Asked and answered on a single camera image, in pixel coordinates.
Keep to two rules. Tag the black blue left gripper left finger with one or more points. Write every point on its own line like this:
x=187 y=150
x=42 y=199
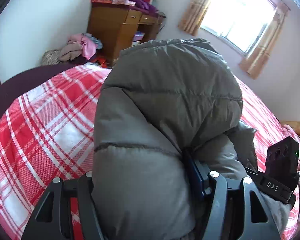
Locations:
x=51 y=217

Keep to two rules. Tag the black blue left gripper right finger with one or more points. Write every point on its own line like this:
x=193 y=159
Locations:
x=232 y=209

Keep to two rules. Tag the grey puffer jacket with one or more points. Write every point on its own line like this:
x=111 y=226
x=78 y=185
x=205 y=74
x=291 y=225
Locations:
x=162 y=101

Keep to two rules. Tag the pink clothes pile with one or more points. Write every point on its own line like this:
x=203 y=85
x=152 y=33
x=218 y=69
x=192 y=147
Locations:
x=83 y=44

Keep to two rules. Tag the pink floral pillow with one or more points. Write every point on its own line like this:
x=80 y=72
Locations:
x=295 y=141

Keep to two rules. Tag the red white plaid bedsheet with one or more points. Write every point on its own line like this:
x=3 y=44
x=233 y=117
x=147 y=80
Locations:
x=48 y=132

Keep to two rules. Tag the right beige curtain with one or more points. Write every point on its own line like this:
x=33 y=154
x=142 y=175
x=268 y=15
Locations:
x=256 y=60

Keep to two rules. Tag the beige curtain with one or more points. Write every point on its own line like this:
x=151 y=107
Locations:
x=256 y=60
x=193 y=16

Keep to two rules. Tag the patterned bag on floor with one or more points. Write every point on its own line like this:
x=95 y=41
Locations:
x=50 y=57

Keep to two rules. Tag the left beige curtain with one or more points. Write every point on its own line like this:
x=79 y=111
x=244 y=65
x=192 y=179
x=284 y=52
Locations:
x=193 y=16

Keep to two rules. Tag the stacked books in desk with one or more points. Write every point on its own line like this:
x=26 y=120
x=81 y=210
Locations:
x=138 y=36

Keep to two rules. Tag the wooden desk cabinet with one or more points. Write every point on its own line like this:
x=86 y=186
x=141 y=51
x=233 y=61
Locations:
x=115 y=25

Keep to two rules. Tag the flat red box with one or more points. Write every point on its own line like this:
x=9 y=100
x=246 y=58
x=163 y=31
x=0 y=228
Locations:
x=115 y=2

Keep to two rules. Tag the window with white frame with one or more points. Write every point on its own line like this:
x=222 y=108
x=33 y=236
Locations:
x=240 y=23

